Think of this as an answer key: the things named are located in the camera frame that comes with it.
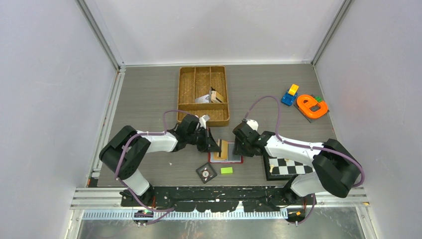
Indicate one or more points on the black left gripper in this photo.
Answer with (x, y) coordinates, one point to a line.
(209, 144)

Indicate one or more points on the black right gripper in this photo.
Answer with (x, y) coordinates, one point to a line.
(237, 149)

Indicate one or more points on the red leather card holder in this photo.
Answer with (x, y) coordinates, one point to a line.
(232, 158)

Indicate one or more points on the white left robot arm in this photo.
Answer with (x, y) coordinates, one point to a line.
(125, 151)

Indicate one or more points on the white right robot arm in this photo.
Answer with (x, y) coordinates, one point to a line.
(313, 167)

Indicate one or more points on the poker chip in black case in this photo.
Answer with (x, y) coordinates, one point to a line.
(206, 172)

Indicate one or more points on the green rectangular block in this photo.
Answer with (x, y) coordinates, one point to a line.
(226, 170)

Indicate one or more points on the black white chessboard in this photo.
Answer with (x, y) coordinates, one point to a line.
(284, 170)

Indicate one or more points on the woven wicker divided tray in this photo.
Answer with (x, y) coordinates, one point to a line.
(202, 91)

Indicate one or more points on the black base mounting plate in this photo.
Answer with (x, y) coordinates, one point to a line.
(215, 199)

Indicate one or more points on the blue toy brick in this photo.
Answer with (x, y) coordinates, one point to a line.
(288, 99)

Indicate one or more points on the yellow toy brick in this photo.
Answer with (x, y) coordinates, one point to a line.
(293, 89)

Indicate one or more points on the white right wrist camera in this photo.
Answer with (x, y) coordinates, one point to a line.
(253, 124)

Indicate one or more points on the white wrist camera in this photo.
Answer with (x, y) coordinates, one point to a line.
(203, 121)
(253, 124)

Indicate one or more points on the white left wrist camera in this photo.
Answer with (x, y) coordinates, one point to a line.
(203, 121)

